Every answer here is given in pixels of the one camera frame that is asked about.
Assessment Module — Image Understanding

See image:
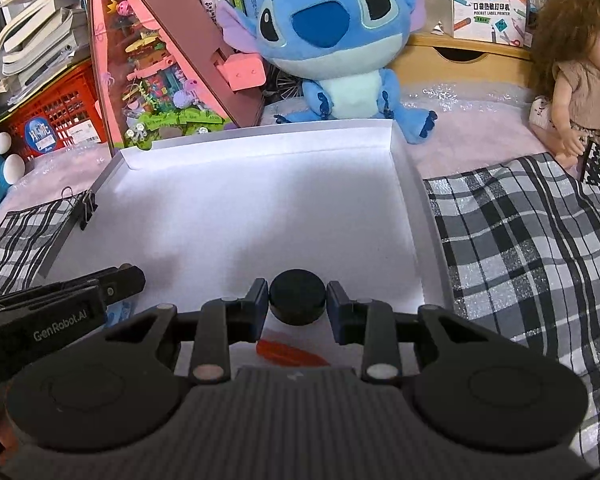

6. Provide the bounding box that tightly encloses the black wire frame ornament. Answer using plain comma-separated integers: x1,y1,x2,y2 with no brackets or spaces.
262,62,311,106

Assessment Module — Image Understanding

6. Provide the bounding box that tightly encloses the wooden drawer box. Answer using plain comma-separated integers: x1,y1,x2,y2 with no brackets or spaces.
390,30,538,91

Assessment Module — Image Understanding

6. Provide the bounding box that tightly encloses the small light blue item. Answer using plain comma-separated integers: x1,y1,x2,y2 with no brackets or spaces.
105,305,136,328

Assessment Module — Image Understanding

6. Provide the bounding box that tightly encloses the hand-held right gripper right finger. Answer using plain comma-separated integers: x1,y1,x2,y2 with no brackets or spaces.
326,280,528,381

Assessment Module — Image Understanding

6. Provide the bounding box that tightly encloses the brown haired baby doll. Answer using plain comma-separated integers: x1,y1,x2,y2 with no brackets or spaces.
528,0,600,168

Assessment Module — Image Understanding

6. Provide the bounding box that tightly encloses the white cardboard box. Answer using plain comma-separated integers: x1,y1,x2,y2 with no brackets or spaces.
40,118,456,376

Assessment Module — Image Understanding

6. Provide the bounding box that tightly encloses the stack of books and papers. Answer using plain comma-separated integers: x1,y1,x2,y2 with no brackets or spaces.
0,0,88,111

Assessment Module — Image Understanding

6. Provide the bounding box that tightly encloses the red plastic basket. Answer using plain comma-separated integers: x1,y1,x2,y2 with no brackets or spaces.
0,60,106,161

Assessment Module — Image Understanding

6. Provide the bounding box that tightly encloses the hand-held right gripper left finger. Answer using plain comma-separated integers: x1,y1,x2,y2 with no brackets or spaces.
102,278,271,385

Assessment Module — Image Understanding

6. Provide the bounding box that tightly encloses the white pencil print carton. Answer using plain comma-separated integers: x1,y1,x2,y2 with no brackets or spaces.
432,0,535,48

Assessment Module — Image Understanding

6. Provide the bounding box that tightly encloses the pink fuzzy blanket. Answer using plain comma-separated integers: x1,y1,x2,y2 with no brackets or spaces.
0,80,581,221

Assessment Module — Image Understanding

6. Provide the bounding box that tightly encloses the red plastic piece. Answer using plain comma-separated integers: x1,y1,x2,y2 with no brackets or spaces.
256,339,330,367

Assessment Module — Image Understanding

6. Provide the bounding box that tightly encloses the black round lid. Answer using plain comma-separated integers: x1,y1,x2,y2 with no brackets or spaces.
269,269,328,325

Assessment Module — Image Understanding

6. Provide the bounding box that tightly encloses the black binder clip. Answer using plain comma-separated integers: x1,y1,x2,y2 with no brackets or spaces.
61,186,98,231

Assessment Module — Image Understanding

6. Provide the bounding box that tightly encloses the black white plaid cloth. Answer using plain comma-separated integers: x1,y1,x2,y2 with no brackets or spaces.
0,197,88,301
422,152,600,466

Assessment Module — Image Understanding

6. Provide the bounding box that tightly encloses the blue alien plush toy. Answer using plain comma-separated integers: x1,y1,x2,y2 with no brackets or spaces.
216,0,438,145

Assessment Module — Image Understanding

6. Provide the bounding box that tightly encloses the pink triangular block display house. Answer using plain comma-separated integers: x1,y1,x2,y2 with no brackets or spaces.
80,0,267,158

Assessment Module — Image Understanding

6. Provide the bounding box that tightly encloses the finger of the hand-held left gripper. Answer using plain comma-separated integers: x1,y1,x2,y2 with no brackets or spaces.
26,263,147,309

